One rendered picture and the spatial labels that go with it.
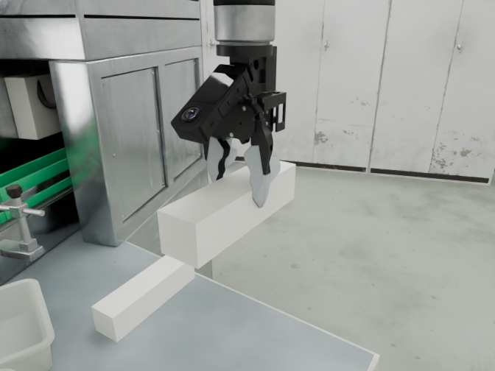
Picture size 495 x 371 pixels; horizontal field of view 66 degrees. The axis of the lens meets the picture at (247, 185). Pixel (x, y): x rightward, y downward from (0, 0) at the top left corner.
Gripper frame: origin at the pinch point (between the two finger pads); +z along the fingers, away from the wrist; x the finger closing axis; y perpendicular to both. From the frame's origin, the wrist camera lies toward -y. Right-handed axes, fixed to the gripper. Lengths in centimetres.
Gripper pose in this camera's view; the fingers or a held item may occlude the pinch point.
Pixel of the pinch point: (236, 195)
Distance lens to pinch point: 53.8
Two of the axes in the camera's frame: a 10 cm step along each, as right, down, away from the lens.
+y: 5.6, -3.2, 7.6
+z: 0.0, 9.2, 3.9
